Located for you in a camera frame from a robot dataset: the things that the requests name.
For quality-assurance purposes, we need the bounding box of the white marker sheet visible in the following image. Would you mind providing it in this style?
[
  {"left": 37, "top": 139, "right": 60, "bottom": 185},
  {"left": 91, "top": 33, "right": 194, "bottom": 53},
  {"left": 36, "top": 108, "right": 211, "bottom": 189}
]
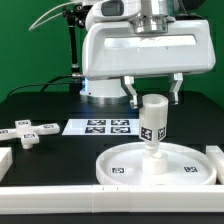
[{"left": 63, "top": 119, "right": 139, "bottom": 136}]

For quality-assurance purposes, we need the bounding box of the white block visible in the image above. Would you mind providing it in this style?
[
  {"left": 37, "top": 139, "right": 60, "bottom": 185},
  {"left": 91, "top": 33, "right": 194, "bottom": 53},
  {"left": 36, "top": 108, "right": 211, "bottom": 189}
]
[
  {"left": 0, "top": 147, "right": 13, "bottom": 181},
  {"left": 206, "top": 145, "right": 224, "bottom": 185}
]

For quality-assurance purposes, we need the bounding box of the white right block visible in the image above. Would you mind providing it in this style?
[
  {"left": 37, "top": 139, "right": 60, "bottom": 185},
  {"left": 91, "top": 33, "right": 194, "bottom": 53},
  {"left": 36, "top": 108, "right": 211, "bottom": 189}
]
[{"left": 206, "top": 145, "right": 224, "bottom": 185}]

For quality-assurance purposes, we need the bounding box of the white cross-shaped table base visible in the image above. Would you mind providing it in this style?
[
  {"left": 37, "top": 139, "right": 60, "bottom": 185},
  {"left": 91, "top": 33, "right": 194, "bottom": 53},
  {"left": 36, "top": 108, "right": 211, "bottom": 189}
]
[{"left": 0, "top": 120, "right": 60, "bottom": 149}]

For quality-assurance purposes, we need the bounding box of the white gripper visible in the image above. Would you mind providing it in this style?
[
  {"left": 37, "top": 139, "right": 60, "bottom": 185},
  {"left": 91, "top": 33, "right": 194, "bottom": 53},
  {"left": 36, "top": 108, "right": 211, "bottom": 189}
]
[{"left": 82, "top": 20, "right": 215, "bottom": 109}]

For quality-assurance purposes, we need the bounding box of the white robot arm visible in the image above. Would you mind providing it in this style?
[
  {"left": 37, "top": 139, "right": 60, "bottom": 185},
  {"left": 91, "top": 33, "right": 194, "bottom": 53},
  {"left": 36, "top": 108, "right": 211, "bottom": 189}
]
[{"left": 80, "top": 0, "right": 215, "bottom": 108}]

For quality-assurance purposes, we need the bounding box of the white left block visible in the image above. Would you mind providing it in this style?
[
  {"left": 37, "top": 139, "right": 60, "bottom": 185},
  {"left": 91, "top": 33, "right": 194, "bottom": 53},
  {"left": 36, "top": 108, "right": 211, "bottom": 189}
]
[{"left": 0, "top": 147, "right": 13, "bottom": 181}]

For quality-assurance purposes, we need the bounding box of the white round table top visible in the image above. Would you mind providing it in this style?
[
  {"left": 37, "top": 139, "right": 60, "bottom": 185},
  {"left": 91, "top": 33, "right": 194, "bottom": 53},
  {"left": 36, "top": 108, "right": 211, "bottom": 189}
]
[{"left": 96, "top": 142, "right": 217, "bottom": 185}]

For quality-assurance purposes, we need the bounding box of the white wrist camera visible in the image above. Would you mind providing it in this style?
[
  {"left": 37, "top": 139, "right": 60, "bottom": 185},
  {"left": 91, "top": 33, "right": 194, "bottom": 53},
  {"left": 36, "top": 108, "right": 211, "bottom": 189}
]
[{"left": 86, "top": 0, "right": 141, "bottom": 29}]

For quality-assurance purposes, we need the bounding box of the white front rail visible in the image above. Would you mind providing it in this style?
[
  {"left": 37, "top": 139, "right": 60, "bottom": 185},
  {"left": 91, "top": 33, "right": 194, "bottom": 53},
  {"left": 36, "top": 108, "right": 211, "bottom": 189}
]
[{"left": 0, "top": 185, "right": 224, "bottom": 214}]

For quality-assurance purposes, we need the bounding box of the white cable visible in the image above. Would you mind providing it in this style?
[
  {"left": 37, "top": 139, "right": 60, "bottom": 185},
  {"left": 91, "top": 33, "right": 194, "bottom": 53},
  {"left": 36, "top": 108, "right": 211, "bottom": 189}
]
[{"left": 28, "top": 0, "right": 84, "bottom": 32}]

